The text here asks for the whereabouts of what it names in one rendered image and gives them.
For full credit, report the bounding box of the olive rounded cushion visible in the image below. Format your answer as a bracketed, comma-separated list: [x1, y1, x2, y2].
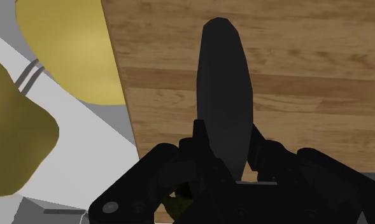
[0, 55, 60, 197]

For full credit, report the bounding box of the yellow round seat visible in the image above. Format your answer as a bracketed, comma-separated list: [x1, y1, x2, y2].
[15, 0, 127, 106]

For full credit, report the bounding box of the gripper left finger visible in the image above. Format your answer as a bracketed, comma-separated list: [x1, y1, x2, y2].
[88, 118, 237, 224]

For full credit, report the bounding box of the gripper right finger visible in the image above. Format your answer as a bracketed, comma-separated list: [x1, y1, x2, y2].
[246, 123, 375, 224]

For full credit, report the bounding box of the black oblong object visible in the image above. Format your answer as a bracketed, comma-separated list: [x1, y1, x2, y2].
[195, 17, 254, 182]

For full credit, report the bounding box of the wooden table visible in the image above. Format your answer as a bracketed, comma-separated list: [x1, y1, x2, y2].
[100, 0, 375, 224]

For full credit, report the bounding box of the grey box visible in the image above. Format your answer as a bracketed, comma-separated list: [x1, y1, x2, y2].
[12, 197, 90, 224]

